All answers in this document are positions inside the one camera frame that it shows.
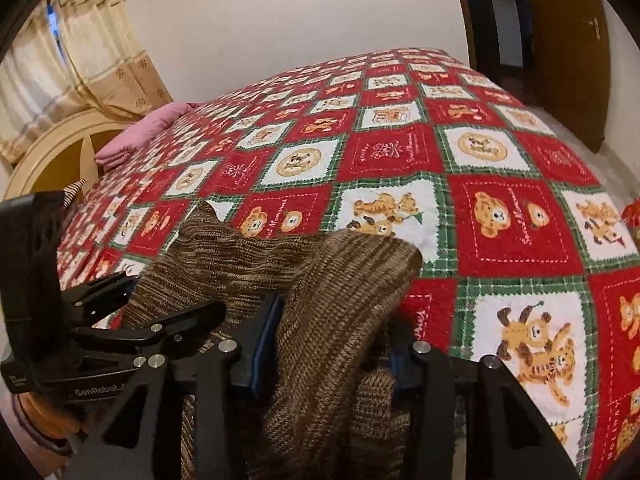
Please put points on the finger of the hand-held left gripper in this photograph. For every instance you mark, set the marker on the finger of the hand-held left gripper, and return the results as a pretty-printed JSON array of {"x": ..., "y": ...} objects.
[
  {"x": 100, "y": 292},
  {"x": 170, "y": 327}
]

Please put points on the beige patterned curtain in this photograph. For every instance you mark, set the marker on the beige patterned curtain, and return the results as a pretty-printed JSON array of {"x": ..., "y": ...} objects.
[{"x": 85, "y": 60}]

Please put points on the red checked bear-print blanket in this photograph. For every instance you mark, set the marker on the red checked bear-print blanket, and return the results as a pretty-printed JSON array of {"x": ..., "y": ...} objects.
[{"x": 500, "y": 210}]

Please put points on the striped cloth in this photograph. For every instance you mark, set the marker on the striped cloth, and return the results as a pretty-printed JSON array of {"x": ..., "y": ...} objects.
[{"x": 74, "y": 192}]

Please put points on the brown knit sweater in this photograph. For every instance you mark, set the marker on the brown knit sweater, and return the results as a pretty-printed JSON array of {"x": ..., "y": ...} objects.
[{"x": 325, "y": 310}]

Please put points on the orange round object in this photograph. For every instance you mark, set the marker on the orange round object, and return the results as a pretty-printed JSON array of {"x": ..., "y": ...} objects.
[{"x": 45, "y": 425}]

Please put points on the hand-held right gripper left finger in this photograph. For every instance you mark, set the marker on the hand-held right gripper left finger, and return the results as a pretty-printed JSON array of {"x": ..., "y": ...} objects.
[{"x": 261, "y": 355}]

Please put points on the brown wooden door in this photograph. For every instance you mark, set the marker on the brown wooden door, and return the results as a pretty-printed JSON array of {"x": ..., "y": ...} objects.
[{"x": 565, "y": 50}]

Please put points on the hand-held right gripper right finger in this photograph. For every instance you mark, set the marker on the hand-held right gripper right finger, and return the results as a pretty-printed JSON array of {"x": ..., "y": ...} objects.
[{"x": 395, "y": 367}]

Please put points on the pink folded cloth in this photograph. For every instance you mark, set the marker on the pink folded cloth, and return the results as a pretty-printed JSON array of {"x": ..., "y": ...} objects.
[{"x": 145, "y": 127}]

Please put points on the dark door frame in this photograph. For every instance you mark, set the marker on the dark door frame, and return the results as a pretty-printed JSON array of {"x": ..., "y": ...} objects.
[{"x": 480, "y": 15}]

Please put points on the yellow wooden headboard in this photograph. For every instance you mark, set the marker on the yellow wooden headboard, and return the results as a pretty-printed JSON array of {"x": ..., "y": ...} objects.
[{"x": 55, "y": 155}]

